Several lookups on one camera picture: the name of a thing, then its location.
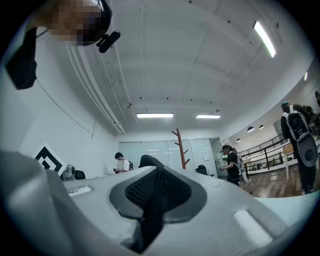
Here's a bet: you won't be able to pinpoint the dark leafy plant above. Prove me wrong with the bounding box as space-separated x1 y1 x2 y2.
292 91 320 126

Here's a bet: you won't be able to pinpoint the wooden coat stand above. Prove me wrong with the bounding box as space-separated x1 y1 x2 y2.
171 128 191 170

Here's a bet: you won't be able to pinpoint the row of small potted plants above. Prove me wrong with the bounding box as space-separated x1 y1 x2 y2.
249 152 295 171

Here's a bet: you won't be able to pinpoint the black pouch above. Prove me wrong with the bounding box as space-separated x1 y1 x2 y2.
5 26 39 91

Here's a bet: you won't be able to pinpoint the black metal railing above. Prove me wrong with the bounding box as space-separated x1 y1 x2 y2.
236 119 320 173

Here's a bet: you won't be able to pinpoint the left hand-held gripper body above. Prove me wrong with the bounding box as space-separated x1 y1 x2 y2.
34 142 76 181

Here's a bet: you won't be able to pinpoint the black head-mounted camera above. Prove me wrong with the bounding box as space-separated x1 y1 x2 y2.
95 0 122 54

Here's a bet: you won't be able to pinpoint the black office chair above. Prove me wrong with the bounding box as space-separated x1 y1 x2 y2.
195 164 216 178

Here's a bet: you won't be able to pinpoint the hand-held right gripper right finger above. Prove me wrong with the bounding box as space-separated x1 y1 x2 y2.
149 166 296 256

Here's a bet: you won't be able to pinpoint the wooden table white legs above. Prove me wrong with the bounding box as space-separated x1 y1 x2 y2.
282 142 301 181

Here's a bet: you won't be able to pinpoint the white ceiling pipe bundle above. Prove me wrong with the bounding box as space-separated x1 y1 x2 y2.
65 42 127 136

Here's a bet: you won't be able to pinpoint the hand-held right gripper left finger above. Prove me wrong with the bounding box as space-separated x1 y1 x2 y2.
62 166 159 248

